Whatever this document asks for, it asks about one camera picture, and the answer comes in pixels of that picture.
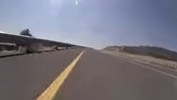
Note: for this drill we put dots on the yellow painted line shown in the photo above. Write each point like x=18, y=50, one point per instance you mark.
x=59, y=80

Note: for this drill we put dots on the grey asphalt road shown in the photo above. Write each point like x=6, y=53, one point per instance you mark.
x=111, y=86

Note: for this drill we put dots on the brown hill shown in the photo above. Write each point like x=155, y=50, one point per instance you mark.
x=153, y=52

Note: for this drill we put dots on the dark tree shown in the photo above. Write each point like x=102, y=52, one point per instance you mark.
x=26, y=32

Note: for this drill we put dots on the pale sandy ground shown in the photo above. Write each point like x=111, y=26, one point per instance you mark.
x=162, y=62

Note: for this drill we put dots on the white painted line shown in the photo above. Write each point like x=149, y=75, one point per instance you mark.
x=160, y=71

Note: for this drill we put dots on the metal guardrail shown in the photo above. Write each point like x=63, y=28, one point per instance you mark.
x=13, y=45

